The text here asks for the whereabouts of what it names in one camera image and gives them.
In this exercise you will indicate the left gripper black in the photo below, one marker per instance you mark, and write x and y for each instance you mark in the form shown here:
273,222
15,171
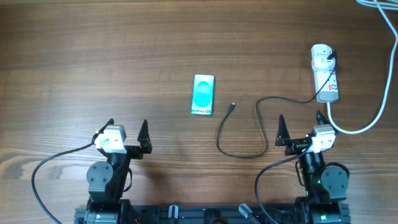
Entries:
134,152

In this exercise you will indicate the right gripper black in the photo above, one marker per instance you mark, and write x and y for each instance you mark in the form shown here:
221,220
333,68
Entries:
284,138

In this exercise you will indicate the teal Galaxy smartphone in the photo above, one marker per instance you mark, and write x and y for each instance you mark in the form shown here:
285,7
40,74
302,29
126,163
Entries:
203,94

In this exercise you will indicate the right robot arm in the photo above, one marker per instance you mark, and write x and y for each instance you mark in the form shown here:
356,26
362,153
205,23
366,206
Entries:
325,183

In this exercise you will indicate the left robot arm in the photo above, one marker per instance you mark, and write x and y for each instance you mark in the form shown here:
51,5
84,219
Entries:
107,178

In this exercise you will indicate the white power strip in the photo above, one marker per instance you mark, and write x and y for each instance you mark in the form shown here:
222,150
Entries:
324,66

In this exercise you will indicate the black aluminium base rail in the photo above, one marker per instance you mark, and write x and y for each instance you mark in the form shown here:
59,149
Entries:
277,213

